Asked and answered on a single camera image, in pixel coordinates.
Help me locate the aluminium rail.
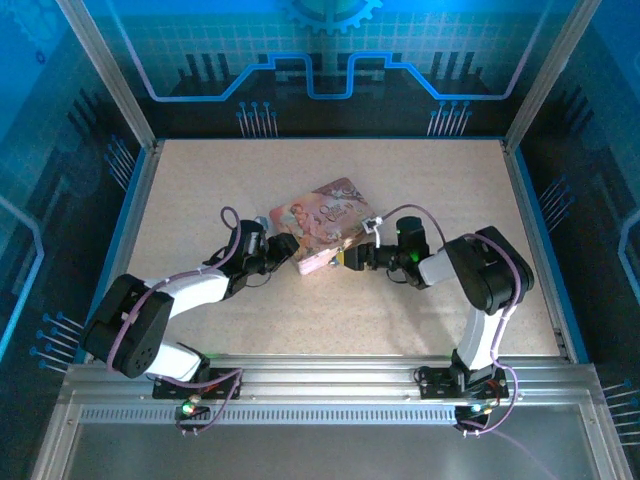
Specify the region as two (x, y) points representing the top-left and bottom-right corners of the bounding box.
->
(83, 141), (165, 362)
(501, 139), (591, 364)

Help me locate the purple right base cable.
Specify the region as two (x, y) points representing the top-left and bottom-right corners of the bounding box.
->
(457, 367), (556, 480)

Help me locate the aluminium right frame post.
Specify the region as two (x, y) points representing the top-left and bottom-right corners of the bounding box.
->
(503, 0), (601, 151)

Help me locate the slotted grey cable duct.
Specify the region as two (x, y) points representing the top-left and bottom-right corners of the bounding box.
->
(79, 405), (461, 426)

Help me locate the left base LED board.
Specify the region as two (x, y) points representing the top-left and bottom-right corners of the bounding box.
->
(175, 394), (211, 419)

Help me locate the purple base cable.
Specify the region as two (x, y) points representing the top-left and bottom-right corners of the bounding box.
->
(457, 367), (556, 480)
(174, 374), (246, 436)

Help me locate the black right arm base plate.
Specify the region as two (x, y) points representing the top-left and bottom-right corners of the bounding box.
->
(417, 366), (524, 401)

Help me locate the base led board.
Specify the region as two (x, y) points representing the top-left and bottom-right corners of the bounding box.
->
(454, 399), (494, 419)
(175, 394), (211, 419)

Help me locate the aluminium frame beam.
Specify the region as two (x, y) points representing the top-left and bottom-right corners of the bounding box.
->
(58, 353), (604, 406)

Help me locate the aluminium frame post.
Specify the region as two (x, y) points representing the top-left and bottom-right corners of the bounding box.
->
(55, 0), (164, 151)
(503, 0), (601, 151)

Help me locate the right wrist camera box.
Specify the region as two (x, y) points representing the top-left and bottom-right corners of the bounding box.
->
(360, 214), (385, 249)

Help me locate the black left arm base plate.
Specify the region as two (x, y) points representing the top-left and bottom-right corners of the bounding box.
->
(152, 367), (245, 401)

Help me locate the aluminium left frame post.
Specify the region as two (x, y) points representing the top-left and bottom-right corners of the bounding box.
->
(55, 0), (164, 151)

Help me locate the grey metal panel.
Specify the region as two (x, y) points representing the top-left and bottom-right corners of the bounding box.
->
(64, 424), (596, 480)

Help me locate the right base LED board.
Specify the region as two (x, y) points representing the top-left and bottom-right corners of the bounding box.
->
(454, 399), (494, 419)

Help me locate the aluminium left side rail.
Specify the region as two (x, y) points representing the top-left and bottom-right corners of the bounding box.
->
(83, 141), (165, 362)

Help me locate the aluminium right side rail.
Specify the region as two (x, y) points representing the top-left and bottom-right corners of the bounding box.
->
(501, 139), (591, 364)

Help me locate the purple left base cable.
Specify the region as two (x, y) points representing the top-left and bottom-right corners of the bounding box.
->
(174, 374), (246, 436)

